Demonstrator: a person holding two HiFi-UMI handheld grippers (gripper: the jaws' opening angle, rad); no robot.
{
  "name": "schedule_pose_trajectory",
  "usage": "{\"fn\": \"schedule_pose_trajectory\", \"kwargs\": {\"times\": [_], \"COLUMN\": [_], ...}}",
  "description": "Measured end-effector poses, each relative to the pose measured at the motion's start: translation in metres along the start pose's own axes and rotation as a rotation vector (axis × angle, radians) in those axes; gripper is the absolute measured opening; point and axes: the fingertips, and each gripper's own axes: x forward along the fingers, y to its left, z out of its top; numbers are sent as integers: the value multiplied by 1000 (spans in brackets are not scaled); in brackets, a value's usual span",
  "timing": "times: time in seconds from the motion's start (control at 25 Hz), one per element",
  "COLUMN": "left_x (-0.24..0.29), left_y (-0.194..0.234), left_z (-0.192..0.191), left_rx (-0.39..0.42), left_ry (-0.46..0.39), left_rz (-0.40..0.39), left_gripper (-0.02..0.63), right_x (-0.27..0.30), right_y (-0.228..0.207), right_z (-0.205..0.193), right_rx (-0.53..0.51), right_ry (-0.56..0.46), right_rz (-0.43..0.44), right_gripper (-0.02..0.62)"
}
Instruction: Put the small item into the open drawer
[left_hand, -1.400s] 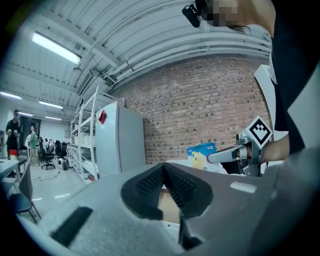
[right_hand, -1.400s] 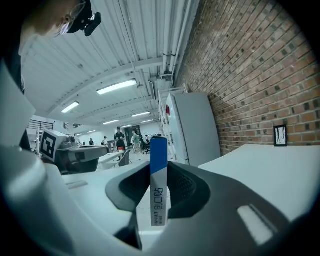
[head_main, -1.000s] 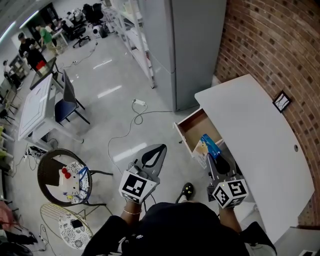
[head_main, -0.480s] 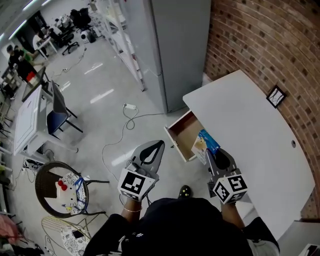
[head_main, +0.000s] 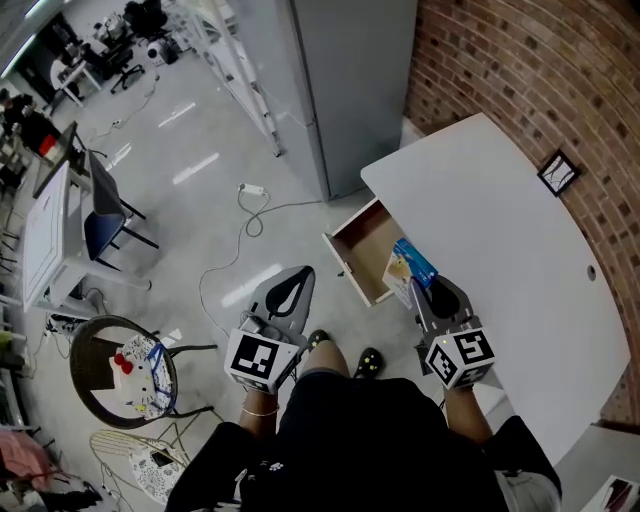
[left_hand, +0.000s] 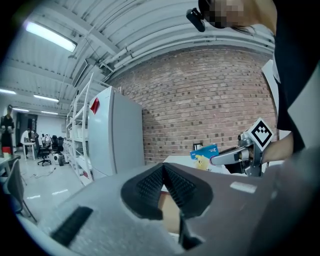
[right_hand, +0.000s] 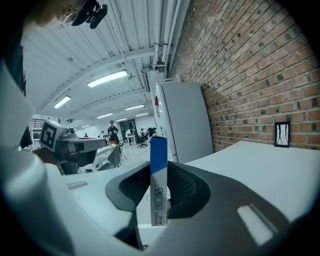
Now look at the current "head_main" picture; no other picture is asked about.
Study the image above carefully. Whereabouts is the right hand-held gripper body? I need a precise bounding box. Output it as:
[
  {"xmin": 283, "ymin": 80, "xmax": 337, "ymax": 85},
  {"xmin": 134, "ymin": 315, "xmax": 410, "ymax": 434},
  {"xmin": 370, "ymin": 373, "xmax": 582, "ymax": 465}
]
[{"xmin": 415, "ymin": 276, "xmax": 496, "ymax": 391}]

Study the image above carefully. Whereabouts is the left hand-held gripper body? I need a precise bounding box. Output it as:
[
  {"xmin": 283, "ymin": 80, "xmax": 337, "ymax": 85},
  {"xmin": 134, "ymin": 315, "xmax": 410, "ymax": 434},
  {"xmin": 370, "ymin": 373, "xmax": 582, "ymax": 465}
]
[{"xmin": 224, "ymin": 264, "xmax": 317, "ymax": 396}]

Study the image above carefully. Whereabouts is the small blue and beige item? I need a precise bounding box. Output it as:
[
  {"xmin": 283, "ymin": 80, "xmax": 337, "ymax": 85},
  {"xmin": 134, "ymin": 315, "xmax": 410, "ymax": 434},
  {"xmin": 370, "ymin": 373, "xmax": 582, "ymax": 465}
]
[{"xmin": 383, "ymin": 238, "xmax": 440, "ymax": 308}]

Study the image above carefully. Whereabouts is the wooden drawer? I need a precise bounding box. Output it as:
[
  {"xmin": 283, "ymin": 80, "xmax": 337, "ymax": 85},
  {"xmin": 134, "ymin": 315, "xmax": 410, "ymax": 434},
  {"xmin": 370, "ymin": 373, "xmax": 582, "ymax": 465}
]
[{"xmin": 321, "ymin": 197, "xmax": 417, "ymax": 309}]

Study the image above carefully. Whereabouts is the person's left forearm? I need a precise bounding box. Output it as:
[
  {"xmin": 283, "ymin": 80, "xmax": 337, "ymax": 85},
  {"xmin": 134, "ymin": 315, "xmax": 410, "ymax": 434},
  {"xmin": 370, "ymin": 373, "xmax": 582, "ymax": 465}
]
[{"xmin": 238, "ymin": 385, "xmax": 281, "ymax": 442}]

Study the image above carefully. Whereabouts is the person's right forearm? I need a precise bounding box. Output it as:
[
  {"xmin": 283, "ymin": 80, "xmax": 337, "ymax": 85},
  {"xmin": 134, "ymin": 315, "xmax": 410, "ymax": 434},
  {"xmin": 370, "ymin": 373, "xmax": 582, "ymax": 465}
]
[{"xmin": 441, "ymin": 383, "xmax": 495, "ymax": 447}]

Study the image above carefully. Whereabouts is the person's leg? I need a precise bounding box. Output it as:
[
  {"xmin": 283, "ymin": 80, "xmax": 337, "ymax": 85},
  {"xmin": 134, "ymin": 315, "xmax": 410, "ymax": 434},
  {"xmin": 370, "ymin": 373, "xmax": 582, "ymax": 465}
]
[{"xmin": 298, "ymin": 341, "xmax": 351, "ymax": 381}]

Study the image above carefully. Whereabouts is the person's black shirt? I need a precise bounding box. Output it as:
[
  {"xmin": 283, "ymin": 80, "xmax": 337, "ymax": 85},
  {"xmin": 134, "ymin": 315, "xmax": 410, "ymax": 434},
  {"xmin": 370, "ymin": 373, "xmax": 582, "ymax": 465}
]
[{"xmin": 164, "ymin": 372, "xmax": 562, "ymax": 512}]

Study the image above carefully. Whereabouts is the white cat cushion red bow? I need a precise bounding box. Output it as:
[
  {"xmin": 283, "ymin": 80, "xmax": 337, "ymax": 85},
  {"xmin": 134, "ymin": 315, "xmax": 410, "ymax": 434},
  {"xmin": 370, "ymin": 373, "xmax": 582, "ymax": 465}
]
[{"xmin": 108, "ymin": 333, "xmax": 177, "ymax": 420}]

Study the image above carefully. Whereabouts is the black framed picture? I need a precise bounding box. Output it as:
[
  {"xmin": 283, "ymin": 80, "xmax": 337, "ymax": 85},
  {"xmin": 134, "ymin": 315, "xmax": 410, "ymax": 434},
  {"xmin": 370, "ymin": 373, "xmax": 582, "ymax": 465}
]
[{"xmin": 536, "ymin": 148, "xmax": 582, "ymax": 197}]

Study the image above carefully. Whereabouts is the round dark wicker chair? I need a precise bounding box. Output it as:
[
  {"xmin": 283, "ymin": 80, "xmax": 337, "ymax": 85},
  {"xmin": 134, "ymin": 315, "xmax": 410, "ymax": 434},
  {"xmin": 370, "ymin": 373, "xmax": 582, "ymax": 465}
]
[{"xmin": 68, "ymin": 314, "xmax": 219, "ymax": 431}]

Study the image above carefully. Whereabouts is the black and white patterned cushion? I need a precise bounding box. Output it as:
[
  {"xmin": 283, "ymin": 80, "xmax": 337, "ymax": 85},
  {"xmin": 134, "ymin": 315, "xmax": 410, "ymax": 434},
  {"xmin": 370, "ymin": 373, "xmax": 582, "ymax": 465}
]
[{"xmin": 128, "ymin": 446, "xmax": 187, "ymax": 505}]

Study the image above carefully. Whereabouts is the blue chair with black legs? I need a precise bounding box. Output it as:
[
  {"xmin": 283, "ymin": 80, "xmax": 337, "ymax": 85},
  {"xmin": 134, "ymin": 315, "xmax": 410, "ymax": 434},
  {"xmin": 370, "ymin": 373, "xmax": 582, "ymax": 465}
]
[{"xmin": 82, "ymin": 148, "xmax": 161, "ymax": 272}]

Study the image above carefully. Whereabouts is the white and dark red booklet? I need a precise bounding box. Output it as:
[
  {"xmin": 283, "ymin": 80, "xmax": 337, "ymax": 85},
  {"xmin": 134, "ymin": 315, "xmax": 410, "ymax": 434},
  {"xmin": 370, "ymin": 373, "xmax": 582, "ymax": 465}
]
[{"xmin": 591, "ymin": 473, "xmax": 640, "ymax": 512}]

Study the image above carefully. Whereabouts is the grey tall cabinet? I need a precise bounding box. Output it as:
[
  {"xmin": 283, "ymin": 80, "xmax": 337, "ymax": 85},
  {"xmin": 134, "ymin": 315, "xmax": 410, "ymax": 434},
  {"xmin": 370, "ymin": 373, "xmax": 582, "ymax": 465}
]
[{"xmin": 288, "ymin": 0, "xmax": 419, "ymax": 203}]

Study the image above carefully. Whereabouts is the white side table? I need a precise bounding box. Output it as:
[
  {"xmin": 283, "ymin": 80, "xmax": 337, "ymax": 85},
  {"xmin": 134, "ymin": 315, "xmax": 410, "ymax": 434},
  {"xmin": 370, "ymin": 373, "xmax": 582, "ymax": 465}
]
[{"xmin": 21, "ymin": 159, "xmax": 152, "ymax": 314}]

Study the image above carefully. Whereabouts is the white metal shelf rack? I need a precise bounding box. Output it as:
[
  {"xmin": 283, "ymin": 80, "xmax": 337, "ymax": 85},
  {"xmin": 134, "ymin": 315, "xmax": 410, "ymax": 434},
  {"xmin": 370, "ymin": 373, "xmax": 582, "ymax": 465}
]
[{"xmin": 187, "ymin": 0, "xmax": 284, "ymax": 158}]

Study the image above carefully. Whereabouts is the black flat monitor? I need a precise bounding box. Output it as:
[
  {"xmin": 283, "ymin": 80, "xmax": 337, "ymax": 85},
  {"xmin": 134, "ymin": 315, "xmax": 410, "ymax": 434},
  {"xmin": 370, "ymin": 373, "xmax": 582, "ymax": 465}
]
[{"xmin": 31, "ymin": 121, "xmax": 87, "ymax": 199}]

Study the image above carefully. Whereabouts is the pink cloth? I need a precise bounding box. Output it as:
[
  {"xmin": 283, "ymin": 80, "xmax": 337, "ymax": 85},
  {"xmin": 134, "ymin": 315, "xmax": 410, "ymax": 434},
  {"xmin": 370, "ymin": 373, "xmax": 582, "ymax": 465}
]
[{"xmin": 0, "ymin": 428, "xmax": 53, "ymax": 494}]

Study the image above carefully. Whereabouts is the white round device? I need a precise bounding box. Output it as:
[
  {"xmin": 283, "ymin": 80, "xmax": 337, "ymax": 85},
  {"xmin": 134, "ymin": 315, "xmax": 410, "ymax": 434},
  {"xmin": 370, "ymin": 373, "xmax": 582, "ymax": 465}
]
[{"xmin": 146, "ymin": 41, "xmax": 172, "ymax": 67}]

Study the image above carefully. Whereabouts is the black office chair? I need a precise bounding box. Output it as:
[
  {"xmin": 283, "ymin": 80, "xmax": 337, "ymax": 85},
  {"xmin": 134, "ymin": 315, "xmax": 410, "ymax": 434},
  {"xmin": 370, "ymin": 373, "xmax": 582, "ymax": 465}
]
[{"xmin": 99, "ymin": 44, "xmax": 147, "ymax": 95}]

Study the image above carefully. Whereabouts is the white office desk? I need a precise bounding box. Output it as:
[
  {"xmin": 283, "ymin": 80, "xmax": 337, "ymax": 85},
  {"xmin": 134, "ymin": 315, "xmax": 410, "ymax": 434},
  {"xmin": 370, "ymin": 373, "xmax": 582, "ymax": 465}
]
[{"xmin": 48, "ymin": 58, "xmax": 103, "ymax": 109}]

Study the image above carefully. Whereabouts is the gold wire chair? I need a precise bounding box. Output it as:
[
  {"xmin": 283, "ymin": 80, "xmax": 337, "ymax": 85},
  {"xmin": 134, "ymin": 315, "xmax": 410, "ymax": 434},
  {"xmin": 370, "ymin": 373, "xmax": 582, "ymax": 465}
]
[{"xmin": 88, "ymin": 423, "xmax": 195, "ymax": 504}]

